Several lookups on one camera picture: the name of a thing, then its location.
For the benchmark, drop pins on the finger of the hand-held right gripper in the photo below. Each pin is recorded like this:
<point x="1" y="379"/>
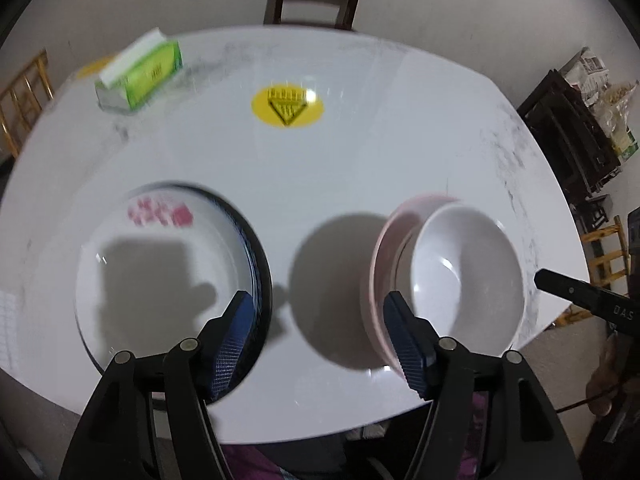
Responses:
<point x="565" y="287"/>

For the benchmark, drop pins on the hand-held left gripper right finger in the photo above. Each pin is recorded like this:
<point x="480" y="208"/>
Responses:
<point x="407" y="345"/>

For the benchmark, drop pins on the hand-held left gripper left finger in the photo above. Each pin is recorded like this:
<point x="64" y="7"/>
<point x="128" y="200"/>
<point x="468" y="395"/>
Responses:
<point x="232" y="345"/>

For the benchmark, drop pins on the plain pink bowl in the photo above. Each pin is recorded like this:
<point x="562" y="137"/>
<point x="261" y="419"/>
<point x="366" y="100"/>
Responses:
<point x="374" y="285"/>

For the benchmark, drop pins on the white bowl with pink base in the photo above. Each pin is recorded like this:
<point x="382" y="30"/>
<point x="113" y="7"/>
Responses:
<point x="402" y="260"/>

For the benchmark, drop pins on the white bowl with blue base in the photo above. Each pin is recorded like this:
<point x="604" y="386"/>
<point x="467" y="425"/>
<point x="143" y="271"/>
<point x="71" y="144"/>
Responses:
<point x="465" y="280"/>

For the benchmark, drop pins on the white plate with pink flowers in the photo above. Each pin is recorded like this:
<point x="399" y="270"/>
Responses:
<point x="150" y="270"/>

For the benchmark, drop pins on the yellow bamboo stool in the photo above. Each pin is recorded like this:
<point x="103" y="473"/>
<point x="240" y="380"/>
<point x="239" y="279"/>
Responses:
<point x="607" y="250"/>

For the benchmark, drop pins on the dark wooden furniture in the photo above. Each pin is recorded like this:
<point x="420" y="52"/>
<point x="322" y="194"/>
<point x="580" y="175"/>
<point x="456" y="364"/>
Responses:
<point x="570" y="130"/>

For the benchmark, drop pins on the plastic bags of goods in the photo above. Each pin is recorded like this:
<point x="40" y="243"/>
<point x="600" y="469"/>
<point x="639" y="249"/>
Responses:
<point x="615" y="105"/>

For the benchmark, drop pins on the round yellow sticker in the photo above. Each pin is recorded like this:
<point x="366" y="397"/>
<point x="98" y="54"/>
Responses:
<point x="287" y="105"/>
<point x="92" y="67"/>

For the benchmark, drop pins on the green tissue box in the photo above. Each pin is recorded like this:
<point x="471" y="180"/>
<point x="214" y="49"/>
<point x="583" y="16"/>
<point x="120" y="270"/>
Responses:
<point x="145" y="72"/>

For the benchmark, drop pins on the light bamboo chair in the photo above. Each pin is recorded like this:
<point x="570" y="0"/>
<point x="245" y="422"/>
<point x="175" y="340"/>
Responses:
<point x="25" y="90"/>

